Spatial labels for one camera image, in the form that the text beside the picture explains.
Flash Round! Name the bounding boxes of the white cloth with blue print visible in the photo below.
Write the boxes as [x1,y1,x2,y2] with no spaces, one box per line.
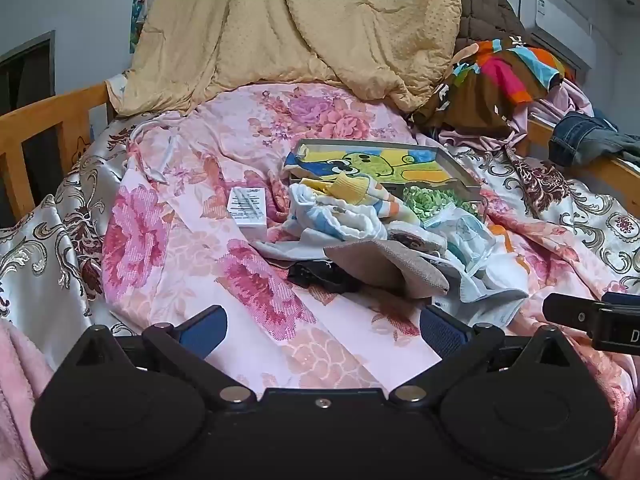
[434,250,531,332]

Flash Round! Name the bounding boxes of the white air conditioner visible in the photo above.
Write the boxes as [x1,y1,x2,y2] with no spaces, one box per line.
[517,0,601,74]

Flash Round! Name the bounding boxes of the beige cloth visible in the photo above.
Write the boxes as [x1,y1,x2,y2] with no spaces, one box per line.
[324,239,451,299]

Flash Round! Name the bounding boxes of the grey cardboard box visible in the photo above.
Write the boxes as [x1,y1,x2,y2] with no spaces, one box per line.
[285,139,488,222]

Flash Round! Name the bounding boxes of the black sock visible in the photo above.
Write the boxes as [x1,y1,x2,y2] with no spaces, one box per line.
[287,260,362,294]

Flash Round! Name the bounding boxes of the brown garment with colourful stripes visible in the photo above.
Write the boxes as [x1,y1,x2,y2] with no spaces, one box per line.
[410,35,577,142]

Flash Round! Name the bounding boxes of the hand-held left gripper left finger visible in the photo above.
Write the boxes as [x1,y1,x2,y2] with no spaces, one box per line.
[65,304,257,409]

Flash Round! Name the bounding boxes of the slatted wooden bed rail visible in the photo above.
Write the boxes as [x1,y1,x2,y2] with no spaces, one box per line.
[0,80,116,227]

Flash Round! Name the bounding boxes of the pink fleece blanket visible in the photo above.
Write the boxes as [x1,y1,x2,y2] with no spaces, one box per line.
[0,317,66,480]

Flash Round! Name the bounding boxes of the grey framed window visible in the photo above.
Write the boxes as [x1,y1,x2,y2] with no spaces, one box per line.
[0,30,57,112]

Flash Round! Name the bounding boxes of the yellow striped baby garment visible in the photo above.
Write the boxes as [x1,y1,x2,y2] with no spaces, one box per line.
[300,174,422,227]

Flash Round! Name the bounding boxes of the pink floral bedsheet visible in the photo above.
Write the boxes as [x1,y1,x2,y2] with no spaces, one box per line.
[100,82,640,398]

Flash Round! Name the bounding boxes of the white blue baby garment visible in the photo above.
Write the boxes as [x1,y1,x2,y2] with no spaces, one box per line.
[282,184,391,250]

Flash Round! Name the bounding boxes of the brown quilted blanket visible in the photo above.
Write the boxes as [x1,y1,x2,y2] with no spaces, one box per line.
[452,0,532,57]

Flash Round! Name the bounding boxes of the yellow dotted quilt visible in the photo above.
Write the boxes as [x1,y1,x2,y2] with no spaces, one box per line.
[117,0,463,117]

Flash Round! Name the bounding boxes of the clear bag with teal print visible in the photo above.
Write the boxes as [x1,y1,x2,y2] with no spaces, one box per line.
[424,204,497,275]

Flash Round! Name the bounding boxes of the blue yellow cartoon cloth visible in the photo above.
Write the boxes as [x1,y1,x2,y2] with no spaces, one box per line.
[285,145,453,187]

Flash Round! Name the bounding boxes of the pale pink cloth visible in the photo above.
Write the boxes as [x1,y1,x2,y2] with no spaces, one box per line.
[435,75,597,162]

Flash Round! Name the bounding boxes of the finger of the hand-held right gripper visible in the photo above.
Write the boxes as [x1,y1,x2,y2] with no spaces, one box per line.
[542,292,640,356]
[601,291,640,307]

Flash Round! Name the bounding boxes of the bag of green beads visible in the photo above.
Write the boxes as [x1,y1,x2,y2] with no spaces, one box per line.
[402,184,484,222]

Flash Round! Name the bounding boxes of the blue jeans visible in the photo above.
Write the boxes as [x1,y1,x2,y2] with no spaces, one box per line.
[547,110,640,169]

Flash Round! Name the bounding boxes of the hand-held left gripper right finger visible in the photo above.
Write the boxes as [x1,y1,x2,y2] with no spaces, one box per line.
[389,305,583,407]

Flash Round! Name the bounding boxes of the white tissue pack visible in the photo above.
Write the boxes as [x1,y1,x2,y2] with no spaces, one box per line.
[226,186,269,242]

